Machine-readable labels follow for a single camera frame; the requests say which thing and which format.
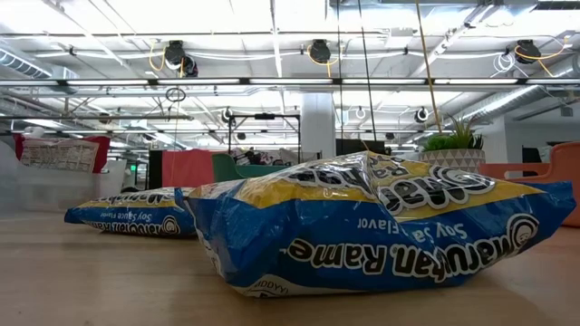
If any potted succulent plant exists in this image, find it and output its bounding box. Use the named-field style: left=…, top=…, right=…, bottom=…
left=419, top=115, right=487, bottom=174

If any teal plastic bin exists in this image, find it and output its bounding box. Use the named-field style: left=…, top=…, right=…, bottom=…
left=211, top=152, right=291, bottom=182

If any thin black hanging cable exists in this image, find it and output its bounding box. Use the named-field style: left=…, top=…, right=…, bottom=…
left=335, top=0, right=344, bottom=141

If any distant black frame rig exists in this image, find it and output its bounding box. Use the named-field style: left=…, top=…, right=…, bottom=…
left=227, top=112, right=303, bottom=164

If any red Maruchan noodle packet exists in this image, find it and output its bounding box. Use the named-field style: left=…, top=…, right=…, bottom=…
left=14, top=134, right=112, bottom=175

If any silver ceiling duct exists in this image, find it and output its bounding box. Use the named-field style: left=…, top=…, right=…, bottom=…
left=0, top=47, right=81, bottom=94
left=446, top=53, right=580, bottom=132

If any orange plastic bin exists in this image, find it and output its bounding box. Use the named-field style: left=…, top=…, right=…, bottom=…
left=478, top=141, right=580, bottom=228

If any clear plastic bin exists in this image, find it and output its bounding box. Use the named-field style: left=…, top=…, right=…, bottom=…
left=0, top=138, right=129, bottom=214

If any red partition panel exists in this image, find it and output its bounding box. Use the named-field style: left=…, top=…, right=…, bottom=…
left=160, top=149, right=215, bottom=187

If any yellow hanging cable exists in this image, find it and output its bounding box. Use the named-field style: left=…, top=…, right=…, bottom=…
left=414, top=0, right=443, bottom=135

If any dark distant screen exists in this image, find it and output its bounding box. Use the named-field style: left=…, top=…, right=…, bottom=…
left=520, top=145, right=543, bottom=177

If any grey horizontal ceiling pipe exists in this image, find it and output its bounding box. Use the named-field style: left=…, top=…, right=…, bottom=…
left=0, top=113, right=195, bottom=121

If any white building pillar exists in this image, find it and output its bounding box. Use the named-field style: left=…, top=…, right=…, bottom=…
left=301, top=92, right=337, bottom=158

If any black ceiling cable reel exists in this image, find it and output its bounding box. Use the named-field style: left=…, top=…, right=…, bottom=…
left=161, top=39, right=199, bottom=78
left=306, top=38, right=340, bottom=67
left=514, top=38, right=567, bottom=64

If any distant black monitor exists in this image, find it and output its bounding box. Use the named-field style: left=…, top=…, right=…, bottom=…
left=334, top=138, right=386, bottom=156

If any blue Maruchan noodle packet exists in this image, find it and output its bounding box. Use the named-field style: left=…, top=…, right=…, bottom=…
left=174, top=150, right=577, bottom=299
left=63, top=186, right=198, bottom=239

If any black partition panel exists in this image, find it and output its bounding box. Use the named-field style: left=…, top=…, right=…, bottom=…
left=148, top=149, right=163, bottom=190

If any white red patterned clutter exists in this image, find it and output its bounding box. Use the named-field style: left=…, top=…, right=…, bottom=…
left=229, top=147, right=300, bottom=168

